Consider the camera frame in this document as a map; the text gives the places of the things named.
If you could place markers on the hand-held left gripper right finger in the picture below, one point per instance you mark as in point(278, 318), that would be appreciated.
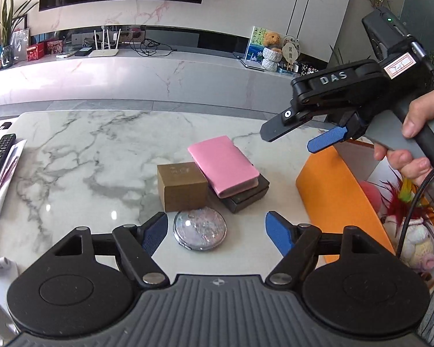
point(279, 233)

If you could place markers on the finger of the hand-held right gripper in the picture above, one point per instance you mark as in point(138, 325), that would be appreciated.
point(327, 139)
point(278, 126)

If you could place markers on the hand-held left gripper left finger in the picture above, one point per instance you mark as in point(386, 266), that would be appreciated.
point(155, 233)

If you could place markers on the round glitter compact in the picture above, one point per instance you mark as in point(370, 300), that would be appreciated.
point(199, 227)

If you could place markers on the orange cardboard box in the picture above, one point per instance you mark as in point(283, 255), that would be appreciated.
point(329, 188)

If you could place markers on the pink fluffy pompom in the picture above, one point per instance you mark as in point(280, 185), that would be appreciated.
point(369, 193)

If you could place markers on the red feather toy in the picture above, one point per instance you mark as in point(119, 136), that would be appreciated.
point(398, 202)

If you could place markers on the crochet bunny doll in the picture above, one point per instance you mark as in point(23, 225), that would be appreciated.
point(419, 238)

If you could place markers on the white marble desktop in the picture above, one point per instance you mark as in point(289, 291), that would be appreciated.
point(94, 151)

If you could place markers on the person's right hand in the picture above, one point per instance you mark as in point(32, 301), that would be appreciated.
point(419, 115)

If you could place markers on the cow figurine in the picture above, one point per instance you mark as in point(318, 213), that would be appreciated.
point(309, 69)

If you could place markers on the dark brown box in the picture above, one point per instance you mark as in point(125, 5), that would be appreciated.
point(246, 198)

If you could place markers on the brown cardboard box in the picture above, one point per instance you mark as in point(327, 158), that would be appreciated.
point(181, 191)

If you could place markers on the round fan ornament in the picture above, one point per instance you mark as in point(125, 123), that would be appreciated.
point(290, 51)

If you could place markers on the silver laptop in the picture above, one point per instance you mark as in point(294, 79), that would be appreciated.
point(251, 64)

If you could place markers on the pink wallet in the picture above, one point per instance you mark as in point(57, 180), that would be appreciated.
point(220, 162)

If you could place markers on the small blue painting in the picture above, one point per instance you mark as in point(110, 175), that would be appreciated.
point(254, 43)

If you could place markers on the small tan teddy bear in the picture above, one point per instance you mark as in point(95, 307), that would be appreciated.
point(273, 39)

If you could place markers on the white papers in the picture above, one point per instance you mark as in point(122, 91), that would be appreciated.
point(11, 177)

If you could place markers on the marble television console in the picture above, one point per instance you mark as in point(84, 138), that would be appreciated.
point(130, 76)

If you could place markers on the black remote control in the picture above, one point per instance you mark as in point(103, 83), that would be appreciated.
point(0, 159)

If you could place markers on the white router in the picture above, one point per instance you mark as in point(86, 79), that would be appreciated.
point(104, 52)

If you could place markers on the small black device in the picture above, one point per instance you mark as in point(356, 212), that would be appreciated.
point(82, 52)

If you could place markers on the small white device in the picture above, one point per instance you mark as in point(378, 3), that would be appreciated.
point(65, 55)

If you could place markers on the red patterned box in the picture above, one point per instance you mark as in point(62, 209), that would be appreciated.
point(54, 47)

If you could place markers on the dark glass jar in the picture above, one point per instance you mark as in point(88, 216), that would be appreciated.
point(7, 57)

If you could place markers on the silver foil bag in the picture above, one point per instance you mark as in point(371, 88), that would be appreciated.
point(20, 45)

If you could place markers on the green leafy plant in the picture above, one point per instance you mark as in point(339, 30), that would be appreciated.
point(12, 18)

